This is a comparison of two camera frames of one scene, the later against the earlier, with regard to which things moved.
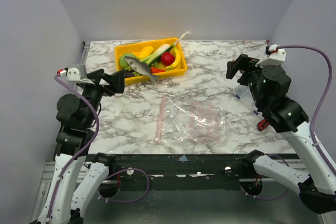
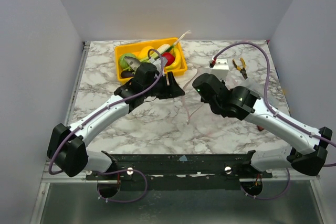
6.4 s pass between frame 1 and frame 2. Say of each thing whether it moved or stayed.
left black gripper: moved
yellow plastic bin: stayed
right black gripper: moved
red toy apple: stayed
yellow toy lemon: stayed
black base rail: stayed
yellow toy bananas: stayed
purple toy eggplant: stayed
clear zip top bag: moved
